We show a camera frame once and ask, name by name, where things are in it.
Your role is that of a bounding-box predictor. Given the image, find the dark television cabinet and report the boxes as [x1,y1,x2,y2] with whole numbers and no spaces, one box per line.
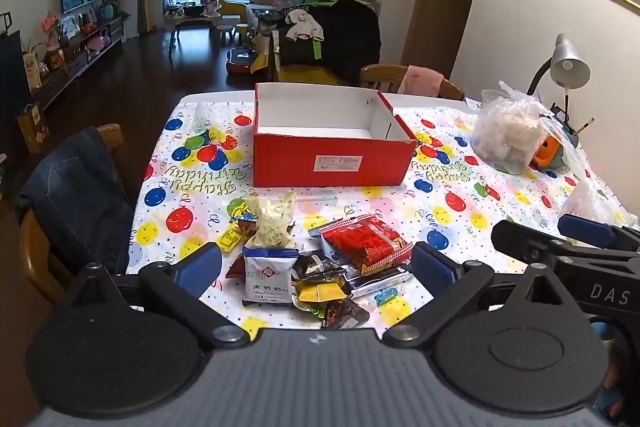
[22,14,125,108]

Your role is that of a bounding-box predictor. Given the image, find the clear bag of pale snacks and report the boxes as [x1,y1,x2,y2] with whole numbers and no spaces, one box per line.
[245,192,298,250]

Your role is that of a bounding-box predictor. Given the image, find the blue jeans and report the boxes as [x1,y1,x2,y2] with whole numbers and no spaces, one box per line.
[15,127,136,275]

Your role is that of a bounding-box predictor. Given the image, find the wooden bench with yellow cushion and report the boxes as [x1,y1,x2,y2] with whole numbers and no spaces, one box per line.
[270,29,351,85]

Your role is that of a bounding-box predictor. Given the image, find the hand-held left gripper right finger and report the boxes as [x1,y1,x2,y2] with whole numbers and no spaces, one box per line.
[382,242,576,350]

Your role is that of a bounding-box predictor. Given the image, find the yellow cartoon snack pack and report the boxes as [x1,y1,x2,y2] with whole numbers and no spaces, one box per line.
[217,218,246,253]

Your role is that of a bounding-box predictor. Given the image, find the wooden chair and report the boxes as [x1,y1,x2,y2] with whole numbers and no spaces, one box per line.
[360,63,466,102]
[20,123,126,303]

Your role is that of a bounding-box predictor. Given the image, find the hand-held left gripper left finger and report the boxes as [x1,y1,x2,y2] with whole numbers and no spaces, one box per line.
[62,243,251,350]

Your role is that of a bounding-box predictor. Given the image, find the grey desk lamp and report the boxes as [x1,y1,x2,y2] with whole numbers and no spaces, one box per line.
[527,33,592,110]

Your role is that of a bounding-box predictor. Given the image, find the dark silver snack packet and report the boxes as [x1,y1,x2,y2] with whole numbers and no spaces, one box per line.
[347,269,413,300]

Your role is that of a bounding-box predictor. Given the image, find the balloon print tablecloth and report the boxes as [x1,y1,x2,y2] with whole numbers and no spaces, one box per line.
[127,99,640,343]

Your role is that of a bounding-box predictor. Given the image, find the beige garment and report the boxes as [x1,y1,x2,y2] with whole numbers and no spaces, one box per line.
[285,11,326,42]

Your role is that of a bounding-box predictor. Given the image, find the pink cloth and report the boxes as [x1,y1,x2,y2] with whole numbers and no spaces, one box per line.
[402,65,445,98]

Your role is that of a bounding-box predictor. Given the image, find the black gold snack packet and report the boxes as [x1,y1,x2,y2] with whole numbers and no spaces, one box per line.
[291,252,348,283]

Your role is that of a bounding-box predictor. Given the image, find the pale blue snack packet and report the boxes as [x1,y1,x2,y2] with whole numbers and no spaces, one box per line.
[242,247,299,308]

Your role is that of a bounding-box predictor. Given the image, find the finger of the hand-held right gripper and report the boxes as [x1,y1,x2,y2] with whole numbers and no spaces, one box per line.
[491,220,566,265]
[559,213,640,253]

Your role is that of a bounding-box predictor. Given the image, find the orange teal toy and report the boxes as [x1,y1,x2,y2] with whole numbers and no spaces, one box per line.
[530,134,566,170]

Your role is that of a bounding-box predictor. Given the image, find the yellow snack packet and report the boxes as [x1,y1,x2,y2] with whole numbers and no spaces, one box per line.
[295,279,353,305]

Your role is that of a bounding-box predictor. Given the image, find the low coffee table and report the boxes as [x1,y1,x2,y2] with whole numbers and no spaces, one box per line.
[164,0,223,52]

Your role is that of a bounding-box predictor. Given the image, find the red cardboard box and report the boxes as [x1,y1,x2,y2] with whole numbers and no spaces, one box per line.
[251,82,418,188]

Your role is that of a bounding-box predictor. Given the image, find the black clothing pile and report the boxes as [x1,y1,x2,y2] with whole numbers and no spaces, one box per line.
[277,0,383,82]

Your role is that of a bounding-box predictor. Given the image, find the clear plastic bag of food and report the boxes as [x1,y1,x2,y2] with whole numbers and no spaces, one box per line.
[470,81,583,175]

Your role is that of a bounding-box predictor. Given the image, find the dark brown snack packet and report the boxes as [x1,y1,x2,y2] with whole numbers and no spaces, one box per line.
[320,299,371,330]

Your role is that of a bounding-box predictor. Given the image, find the yellow paper bag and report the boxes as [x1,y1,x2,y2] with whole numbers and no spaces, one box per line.
[17,103,48,152]

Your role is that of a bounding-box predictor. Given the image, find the red ride-on toy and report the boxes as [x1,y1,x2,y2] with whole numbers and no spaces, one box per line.
[227,48,258,75]

